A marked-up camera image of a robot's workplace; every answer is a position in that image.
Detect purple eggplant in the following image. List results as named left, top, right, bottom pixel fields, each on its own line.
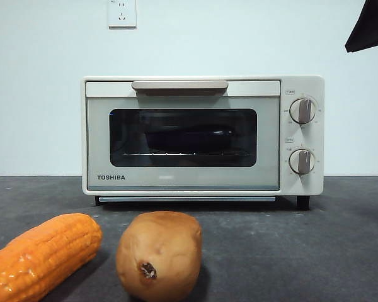
left=144, top=127, right=236, bottom=152

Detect glass oven door with handle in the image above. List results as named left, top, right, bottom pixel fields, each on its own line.
left=85, top=80, right=281, bottom=192

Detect cream oven knob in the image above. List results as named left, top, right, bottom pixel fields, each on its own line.
left=289, top=149, right=316, bottom=176
left=289, top=98, right=318, bottom=125

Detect cream Toshiba toaster oven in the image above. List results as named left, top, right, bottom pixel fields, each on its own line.
left=81, top=74, right=325, bottom=211

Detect brown potato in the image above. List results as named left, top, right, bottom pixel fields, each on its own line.
left=115, top=211, right=203, bottom=302

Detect orange corn cob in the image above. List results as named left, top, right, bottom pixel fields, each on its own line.
left=0, top=213, right=103, bottom=302

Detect metal wire oven rack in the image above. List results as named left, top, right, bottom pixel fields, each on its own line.
left=123, top=151, right=251, bottom=157

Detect white wall socket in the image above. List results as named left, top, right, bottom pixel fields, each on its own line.
left=108, top=0, right=137, bottom=30

